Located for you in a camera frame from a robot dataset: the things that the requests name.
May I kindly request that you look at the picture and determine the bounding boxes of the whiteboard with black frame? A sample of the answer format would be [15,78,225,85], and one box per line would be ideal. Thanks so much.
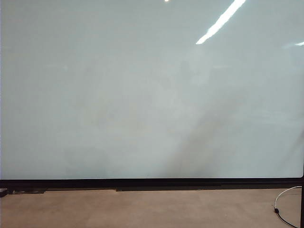
[0,0,304,190]

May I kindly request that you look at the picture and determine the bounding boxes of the white and black cable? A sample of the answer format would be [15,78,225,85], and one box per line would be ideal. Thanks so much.
[274,185,303,228]

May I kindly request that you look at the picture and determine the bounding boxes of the black whiteboard stand post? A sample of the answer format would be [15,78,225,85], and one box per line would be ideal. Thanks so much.
[301,166,304,228]

